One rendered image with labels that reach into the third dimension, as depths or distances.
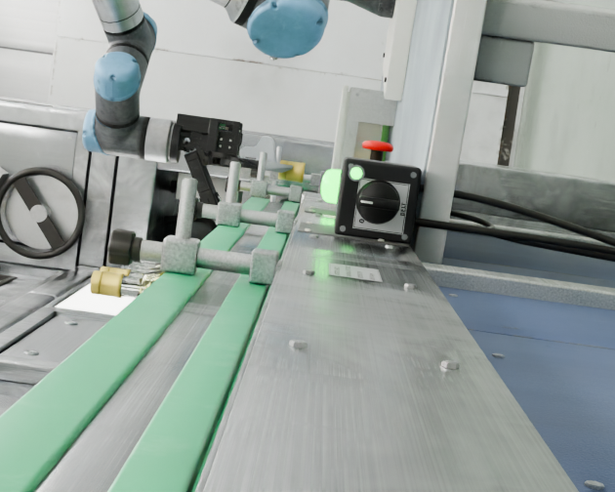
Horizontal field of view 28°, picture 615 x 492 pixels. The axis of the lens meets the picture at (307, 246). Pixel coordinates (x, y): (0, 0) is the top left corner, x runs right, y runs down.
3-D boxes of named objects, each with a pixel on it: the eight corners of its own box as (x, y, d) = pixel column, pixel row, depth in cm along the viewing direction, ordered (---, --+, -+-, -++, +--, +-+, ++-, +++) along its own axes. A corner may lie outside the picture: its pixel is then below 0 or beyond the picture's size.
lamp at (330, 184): (342, 204, 159) (318, 200, 159) (347, 169, 159) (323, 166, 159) (342, 206, 155) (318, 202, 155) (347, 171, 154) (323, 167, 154)
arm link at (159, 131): (143, 159, 210) (148, 160, 218) (169, 163, 210) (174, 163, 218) (148, 116, 210) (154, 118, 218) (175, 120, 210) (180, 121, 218)
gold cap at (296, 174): (305, 163, 215) (280, 159, 215) (305, 162, 212) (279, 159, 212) (303, 183, 216) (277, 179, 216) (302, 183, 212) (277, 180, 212)
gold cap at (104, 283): (126, 279, 178) (96, 275, 178) (124, 269, 175) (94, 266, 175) (121, 302, 177) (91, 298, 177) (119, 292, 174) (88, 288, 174)
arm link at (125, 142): (79, 124, 207) (81, 161, 214) (143, 133, 208) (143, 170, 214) (90, 95, 213) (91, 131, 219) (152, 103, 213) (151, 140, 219)
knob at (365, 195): (396, 226, 125) (398, 228, 122) (352, 221, 125) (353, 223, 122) (402, 183, 125) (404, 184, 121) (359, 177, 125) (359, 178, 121)
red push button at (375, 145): (358, 164, 159) (362, 139, 158) (389, 169, 159) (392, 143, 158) (359, 165, 155) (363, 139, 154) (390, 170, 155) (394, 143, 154)
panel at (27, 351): (244, 312, 262) (87, 291, 262) (246, 299, 262) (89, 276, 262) (200, 408, 172) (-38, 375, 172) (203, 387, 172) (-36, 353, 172)
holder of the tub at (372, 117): (371, 247, 221) (328, 241, 221) (392, 96, 218) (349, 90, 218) (375, 258, 204) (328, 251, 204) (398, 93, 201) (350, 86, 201)
